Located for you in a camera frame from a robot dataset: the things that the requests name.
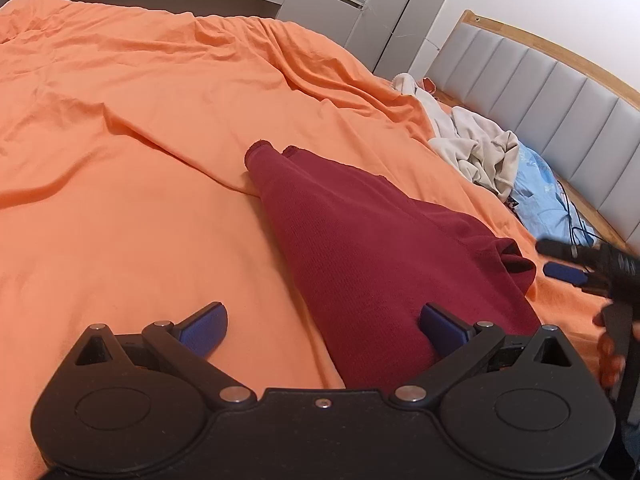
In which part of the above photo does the black cable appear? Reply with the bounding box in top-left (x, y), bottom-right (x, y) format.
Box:
top-left (549, 174), bottom-right (610, 250)

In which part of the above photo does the beige crumpled garment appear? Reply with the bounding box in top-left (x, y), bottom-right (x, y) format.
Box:
top-left (390, 72), bottom-right (522, 202)

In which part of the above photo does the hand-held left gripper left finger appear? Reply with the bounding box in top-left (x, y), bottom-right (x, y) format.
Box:
top-left (74, 301), bottom-right (257, 409)

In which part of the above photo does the person's right hand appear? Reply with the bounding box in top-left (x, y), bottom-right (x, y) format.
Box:
top-left (593, 312), bottom-right (640, 389)

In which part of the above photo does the white cabinet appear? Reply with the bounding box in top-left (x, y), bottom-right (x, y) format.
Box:
top-left (277, 0), bottom-right (468, 80)

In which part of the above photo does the maroon knit garment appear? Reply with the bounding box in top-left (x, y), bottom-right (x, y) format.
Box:
top-left (244, 141), bottom-right (543, 391)

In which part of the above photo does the grey padded wooden headboard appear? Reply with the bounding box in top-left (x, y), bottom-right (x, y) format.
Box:
top-left (427, 9), bottom-right (640, 257)

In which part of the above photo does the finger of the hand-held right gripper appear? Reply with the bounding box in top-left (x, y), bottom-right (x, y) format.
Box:
top-left (536, 238), bottom-right (601, 264)
top-left (543, 261), bottom-right (609, 297)

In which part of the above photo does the orange bed blanket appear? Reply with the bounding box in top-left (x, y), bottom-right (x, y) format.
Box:
top-left (0, 0), bottom-right (618, 480)

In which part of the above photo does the light blue printed pillow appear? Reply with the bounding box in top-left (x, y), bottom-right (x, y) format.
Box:
top-left (500, 140), bottom-right (603, 250)

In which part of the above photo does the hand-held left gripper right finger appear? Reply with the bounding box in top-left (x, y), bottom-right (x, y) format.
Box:
top-left (390, 302), bottom-right (574, 408)

